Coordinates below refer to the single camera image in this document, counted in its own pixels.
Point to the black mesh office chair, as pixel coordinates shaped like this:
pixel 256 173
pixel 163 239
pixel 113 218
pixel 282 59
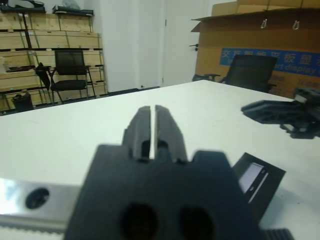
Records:
pixel 70 75

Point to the black padded case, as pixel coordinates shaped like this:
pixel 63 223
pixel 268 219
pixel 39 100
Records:
pixel 22 6

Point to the stack of wooden crates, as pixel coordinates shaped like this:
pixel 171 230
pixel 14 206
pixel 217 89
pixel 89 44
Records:
pixel 50 42

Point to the brown cardboard box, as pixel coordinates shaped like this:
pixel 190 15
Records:
pixel 250 40

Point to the flat black case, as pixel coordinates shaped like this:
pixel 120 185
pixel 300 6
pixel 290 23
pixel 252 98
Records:
pixel 72 10

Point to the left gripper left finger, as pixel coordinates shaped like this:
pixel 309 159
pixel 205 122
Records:
pixel 137 135

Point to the black box lid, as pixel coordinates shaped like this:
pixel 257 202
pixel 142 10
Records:
pixel 260 185

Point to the small black bin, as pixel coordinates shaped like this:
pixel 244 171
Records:
pixel 23 101

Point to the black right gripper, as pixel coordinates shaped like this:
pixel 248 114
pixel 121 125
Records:
pixel 307 120

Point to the silver carabiner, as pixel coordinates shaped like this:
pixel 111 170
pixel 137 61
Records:
pixel 264 23
pixel 296 25

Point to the folded black chair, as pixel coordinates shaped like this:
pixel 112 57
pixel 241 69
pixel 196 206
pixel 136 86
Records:
pixel 42 75

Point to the white door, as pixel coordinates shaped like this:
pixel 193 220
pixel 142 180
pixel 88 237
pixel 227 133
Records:
pixel 185 42

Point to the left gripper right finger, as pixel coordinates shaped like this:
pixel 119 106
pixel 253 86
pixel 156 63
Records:
pixel 170 137

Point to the grey bag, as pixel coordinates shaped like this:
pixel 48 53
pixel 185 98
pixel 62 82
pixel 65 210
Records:
pixel 68 3

